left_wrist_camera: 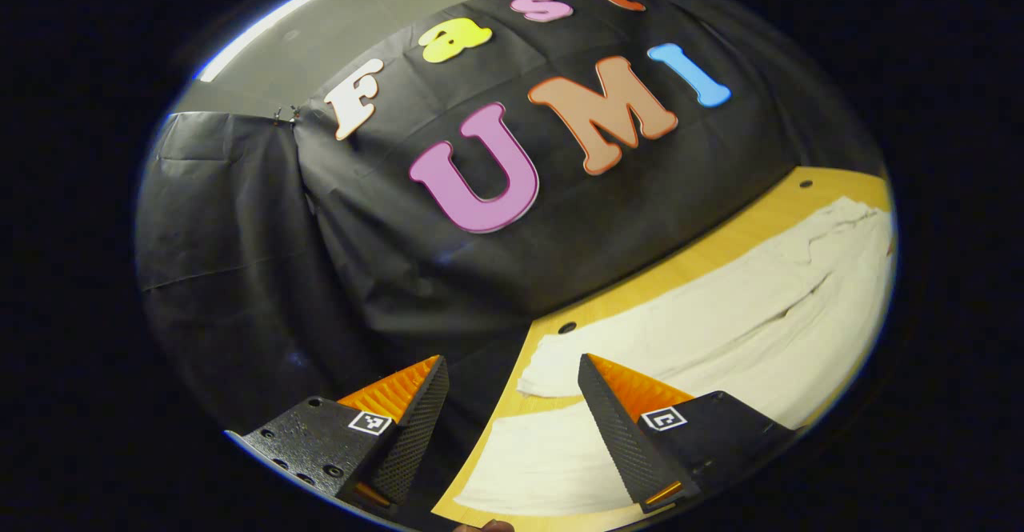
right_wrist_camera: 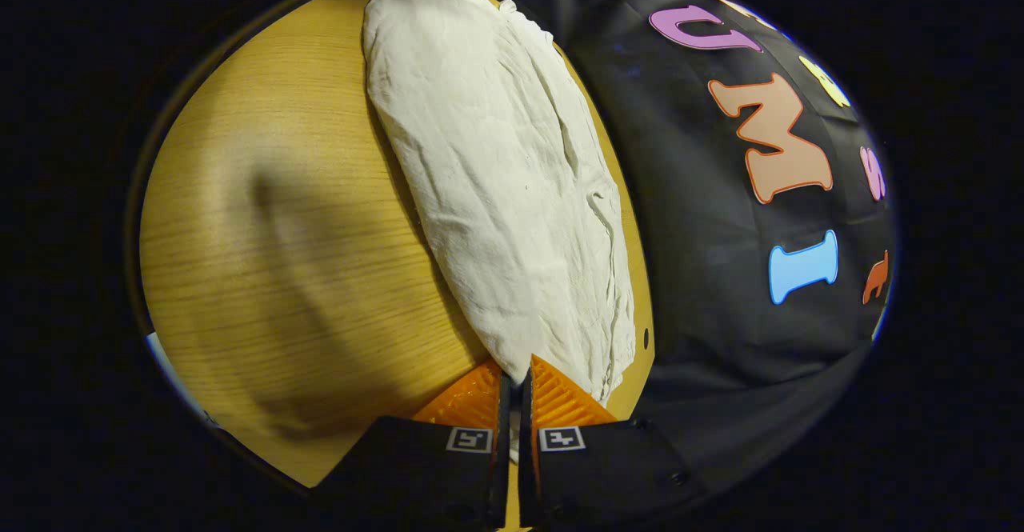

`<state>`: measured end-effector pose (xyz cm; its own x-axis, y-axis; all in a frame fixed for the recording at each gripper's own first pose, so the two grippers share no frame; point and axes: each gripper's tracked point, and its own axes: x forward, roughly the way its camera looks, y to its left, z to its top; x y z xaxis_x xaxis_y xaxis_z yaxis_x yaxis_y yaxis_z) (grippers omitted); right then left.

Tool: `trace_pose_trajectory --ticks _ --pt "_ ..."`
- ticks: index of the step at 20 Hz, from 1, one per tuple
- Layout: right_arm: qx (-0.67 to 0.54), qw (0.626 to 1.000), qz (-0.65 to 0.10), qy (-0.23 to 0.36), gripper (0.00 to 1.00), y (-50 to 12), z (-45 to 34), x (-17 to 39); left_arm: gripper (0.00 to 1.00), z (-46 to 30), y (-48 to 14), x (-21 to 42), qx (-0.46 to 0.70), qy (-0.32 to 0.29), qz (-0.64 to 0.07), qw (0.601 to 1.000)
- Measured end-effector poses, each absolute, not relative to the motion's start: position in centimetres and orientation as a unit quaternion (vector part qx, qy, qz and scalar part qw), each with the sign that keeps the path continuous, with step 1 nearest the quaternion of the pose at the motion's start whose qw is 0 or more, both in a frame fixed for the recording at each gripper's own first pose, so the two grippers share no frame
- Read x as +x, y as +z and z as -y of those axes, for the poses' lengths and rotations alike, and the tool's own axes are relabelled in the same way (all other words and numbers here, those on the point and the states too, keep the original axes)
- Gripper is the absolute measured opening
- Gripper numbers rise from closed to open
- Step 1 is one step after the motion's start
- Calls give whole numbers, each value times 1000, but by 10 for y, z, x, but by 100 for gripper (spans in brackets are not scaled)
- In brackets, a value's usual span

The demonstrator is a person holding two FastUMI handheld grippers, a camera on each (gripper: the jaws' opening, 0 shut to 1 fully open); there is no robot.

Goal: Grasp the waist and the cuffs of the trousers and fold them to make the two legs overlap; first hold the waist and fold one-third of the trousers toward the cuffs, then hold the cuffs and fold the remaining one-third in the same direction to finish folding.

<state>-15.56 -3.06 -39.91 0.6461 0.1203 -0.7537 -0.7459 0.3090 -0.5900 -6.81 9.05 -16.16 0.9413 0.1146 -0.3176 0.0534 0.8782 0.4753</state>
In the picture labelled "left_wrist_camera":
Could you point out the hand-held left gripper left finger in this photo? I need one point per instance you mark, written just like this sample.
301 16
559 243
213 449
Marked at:
412 432

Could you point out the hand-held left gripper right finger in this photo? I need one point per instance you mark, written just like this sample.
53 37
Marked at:
620 436

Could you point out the white jeans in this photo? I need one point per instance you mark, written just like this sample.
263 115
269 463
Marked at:
720 316

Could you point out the black backdrop cloth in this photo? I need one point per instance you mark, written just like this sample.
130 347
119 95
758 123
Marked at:
360 276

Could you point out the small metal cloth clip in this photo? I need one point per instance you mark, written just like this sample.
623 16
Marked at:
286 114

